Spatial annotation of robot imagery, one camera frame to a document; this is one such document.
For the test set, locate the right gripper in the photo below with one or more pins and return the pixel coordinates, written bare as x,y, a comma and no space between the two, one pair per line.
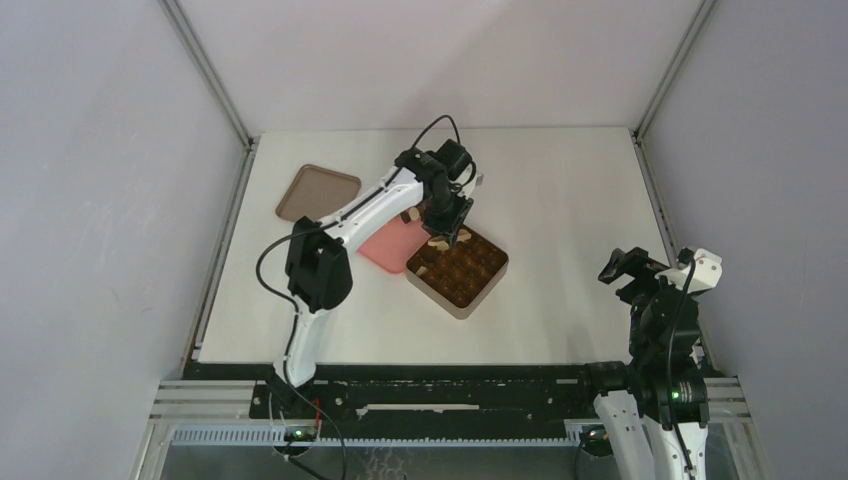
635,262

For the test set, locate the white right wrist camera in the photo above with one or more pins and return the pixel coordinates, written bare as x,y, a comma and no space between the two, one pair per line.
703,274

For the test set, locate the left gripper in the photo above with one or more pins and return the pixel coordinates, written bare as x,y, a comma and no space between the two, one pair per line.
448,227

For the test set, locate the brown box lid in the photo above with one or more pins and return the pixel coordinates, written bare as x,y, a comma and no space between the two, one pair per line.
316,192

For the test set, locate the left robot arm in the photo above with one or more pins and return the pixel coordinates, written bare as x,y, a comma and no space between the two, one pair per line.
319,276

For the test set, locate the gold chocolate box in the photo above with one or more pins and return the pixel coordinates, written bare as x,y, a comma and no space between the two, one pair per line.
460,277

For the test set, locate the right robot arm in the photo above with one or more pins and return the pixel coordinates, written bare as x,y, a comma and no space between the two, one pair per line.
654,410

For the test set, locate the pink plastic tray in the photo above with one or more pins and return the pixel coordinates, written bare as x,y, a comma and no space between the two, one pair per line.
395,243

